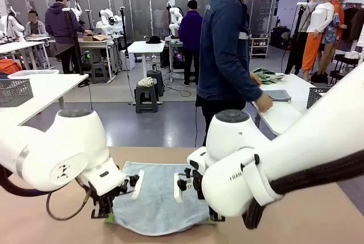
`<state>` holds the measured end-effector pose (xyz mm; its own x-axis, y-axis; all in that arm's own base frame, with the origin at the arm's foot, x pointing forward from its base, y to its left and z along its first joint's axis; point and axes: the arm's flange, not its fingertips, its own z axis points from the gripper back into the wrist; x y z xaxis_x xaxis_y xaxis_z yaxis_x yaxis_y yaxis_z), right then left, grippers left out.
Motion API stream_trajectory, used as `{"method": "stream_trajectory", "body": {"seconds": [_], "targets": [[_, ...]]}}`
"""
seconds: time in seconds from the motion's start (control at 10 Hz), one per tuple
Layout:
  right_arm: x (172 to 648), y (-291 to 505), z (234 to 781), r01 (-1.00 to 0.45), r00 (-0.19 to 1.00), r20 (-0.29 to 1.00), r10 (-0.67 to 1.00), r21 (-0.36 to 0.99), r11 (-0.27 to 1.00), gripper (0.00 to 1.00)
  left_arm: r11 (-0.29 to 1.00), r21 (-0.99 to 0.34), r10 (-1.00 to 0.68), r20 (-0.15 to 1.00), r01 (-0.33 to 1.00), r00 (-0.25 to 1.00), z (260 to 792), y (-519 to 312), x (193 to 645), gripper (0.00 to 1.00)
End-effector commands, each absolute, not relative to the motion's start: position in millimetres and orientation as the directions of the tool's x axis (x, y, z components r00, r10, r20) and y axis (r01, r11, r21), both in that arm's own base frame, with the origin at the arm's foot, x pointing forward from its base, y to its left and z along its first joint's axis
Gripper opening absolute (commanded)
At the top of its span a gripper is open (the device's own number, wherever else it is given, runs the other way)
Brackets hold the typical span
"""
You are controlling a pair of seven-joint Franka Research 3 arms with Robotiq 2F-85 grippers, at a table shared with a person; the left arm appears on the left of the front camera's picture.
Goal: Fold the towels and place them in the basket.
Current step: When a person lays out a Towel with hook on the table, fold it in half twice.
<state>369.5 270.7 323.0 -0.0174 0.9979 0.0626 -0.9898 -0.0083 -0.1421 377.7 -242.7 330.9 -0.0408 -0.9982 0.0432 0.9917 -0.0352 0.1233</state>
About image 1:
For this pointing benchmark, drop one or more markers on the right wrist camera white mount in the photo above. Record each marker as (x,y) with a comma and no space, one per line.
(179,190)

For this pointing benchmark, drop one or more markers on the dark grey stool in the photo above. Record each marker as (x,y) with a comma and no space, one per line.
(159,82)

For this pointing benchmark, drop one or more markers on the orange cloth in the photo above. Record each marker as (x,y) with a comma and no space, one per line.
(8,66)

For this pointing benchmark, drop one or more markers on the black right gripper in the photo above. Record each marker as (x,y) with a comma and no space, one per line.
(198,184)

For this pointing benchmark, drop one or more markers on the mannequin with orange trousers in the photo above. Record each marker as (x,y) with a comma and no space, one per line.
(322,16)

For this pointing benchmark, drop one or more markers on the dark grey perforated basket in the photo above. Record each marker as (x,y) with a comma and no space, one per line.
(315,97)

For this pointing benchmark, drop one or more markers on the black tripod pole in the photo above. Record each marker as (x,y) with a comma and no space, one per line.
(74,45)

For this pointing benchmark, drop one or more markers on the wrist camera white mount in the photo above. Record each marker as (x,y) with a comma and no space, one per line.
(179,190)
(138,184)

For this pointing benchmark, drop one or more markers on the person's right forearm denim sleeve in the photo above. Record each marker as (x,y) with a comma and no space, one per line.
(244,90)

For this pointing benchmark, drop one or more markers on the small dark cup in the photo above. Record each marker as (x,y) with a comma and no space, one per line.
(155,68)

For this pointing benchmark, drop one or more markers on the grey robot table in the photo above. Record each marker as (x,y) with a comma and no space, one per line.
(172,39)

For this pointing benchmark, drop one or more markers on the white standing desk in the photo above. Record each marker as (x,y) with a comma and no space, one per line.
(146,47)

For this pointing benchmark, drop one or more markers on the white side table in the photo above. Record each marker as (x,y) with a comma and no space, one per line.
(284,116)

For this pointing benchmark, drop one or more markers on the person in dark purple hoodie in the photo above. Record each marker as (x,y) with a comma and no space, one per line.
(61,22)

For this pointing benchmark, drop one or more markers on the person's right hand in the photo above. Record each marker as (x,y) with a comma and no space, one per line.
(264,103)

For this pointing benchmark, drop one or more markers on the computer tower with coloured lights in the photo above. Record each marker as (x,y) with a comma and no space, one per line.
(177,59)

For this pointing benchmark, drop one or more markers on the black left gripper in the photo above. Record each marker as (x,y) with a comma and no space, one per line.
(109,198)

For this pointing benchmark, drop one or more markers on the wooden shoe shelf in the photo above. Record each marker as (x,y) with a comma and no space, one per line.
(260,47)

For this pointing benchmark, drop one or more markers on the black bag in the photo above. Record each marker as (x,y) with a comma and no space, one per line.
(280,37)

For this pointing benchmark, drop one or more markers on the seated person in grey jacket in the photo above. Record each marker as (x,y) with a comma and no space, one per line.
(35,28)

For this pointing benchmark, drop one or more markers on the light blue towel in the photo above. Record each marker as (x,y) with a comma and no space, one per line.
(159,207)

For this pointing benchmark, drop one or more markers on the white computer case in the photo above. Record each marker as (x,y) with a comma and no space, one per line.
(126,60)

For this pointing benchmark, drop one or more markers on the person's left hand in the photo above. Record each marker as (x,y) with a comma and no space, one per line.
(256,79)

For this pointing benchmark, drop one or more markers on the white plastic bin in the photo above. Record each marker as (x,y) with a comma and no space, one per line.
(34,74)

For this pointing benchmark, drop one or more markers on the white table with metal legs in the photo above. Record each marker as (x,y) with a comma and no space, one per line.
(96,43)

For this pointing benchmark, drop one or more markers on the cream rolled towel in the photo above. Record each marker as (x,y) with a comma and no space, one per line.
(145,82)

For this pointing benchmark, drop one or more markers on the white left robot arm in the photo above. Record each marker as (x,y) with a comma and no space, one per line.
(57,141)

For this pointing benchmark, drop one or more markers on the white background table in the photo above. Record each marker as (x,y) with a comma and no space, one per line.
(17,46)

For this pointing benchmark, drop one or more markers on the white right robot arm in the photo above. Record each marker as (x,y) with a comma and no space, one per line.
(284,156)

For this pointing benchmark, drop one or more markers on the person in violet hoodie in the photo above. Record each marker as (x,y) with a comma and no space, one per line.
(190,30)

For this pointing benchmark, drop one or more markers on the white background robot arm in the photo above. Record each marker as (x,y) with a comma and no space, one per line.
(11,23)
(106,25)
(173,25)
(77,10)

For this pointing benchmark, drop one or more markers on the clothes rack with dark clothes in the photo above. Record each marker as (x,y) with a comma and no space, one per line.
(352,22)

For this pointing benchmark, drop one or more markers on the person in denim jacket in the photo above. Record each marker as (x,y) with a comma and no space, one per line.
(224,42)

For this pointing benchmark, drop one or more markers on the open cardboard box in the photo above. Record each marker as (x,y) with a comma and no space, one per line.
(95,38)

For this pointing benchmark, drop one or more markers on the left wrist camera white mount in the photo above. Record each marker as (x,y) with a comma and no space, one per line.
(138,184)

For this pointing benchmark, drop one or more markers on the grey step stool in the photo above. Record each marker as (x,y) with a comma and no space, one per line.
(99,72)
(146,99)

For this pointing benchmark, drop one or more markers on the black trolley cart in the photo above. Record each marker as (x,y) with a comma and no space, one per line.
(341,70)

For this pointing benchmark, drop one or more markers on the black camera pole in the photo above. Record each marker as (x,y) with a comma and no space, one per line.
(123,30)

